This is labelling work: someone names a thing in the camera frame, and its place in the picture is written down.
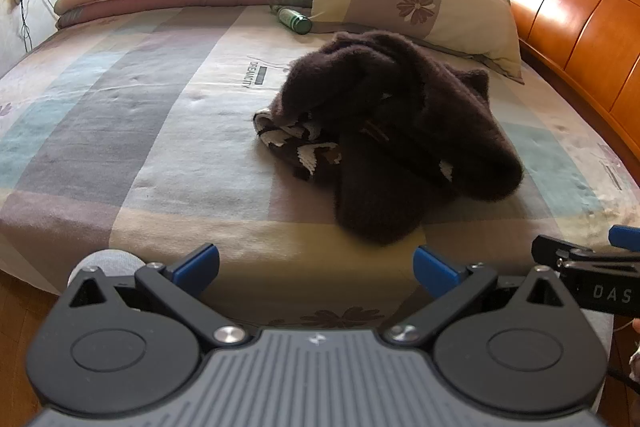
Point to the patchwork pastel bed sheet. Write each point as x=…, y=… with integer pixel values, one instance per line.
x=136, y=133

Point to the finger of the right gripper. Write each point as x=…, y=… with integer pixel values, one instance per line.
x=553, y=252
x=628, y=238

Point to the green glass bottle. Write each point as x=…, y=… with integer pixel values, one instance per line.
x=292, y=19

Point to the floral beige pillow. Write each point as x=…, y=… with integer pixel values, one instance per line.
x=481, y=30

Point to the orange wooden headboard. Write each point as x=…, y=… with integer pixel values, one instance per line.
x=588, y=50

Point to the dark brown knit sweater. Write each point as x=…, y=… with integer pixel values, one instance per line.
x=394, y=132

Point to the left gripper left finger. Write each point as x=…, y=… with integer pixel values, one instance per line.
x=177, y=289

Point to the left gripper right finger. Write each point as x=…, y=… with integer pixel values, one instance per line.
x=453, y=287

